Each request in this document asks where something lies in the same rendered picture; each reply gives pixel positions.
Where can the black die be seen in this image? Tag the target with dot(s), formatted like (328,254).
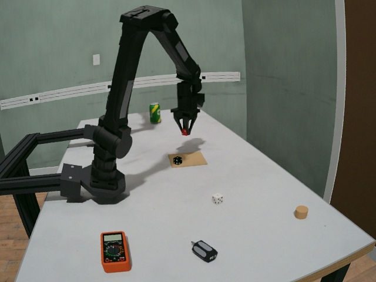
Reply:
(177,160)

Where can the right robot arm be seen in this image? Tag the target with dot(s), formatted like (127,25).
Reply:
(112,135)

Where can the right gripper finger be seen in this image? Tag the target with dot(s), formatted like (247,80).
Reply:
(186,123)
(176,119)

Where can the green and yellow soda can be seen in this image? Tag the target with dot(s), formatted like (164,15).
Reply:
(154,113)

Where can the orange digital multimeter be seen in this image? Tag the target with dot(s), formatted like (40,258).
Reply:
(114,252)

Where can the grey die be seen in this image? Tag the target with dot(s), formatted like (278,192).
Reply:
(217,198)

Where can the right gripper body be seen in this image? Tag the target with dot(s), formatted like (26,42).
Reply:
(183,109)

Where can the tan square mat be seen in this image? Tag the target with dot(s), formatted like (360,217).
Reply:
(188,159)

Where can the tan short cylinder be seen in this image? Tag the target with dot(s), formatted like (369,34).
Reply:
(301,212)

